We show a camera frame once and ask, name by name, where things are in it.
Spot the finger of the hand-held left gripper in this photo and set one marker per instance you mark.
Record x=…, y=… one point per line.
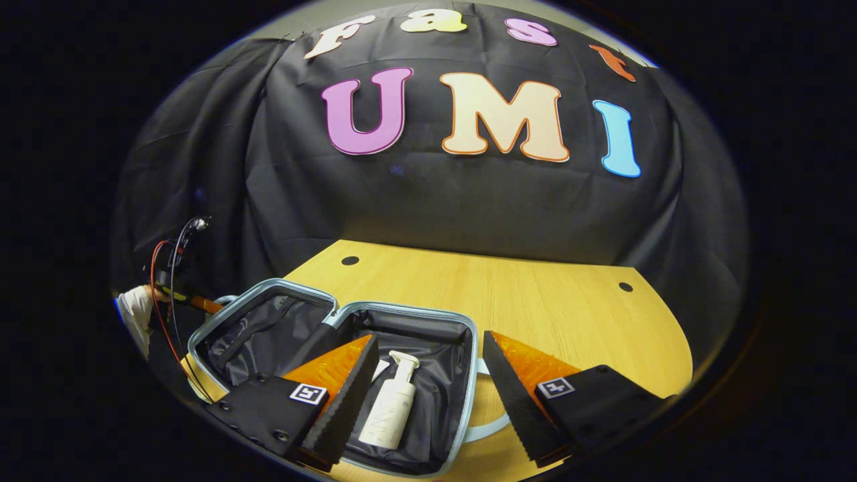
x=204, y=304

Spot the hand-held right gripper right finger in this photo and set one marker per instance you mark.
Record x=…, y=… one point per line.
x=515, y=402

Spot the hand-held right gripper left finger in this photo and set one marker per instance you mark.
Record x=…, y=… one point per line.
x=348, y=402

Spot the white pump bottle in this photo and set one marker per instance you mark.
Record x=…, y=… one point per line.
x=392, y=408

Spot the white skin care tube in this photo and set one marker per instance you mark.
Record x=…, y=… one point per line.
x=380, y=369

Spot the light blue suitcase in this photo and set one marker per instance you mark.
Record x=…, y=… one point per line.
x=435, y=375

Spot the black backdrop cloth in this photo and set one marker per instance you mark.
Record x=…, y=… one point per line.
x=435, y=201

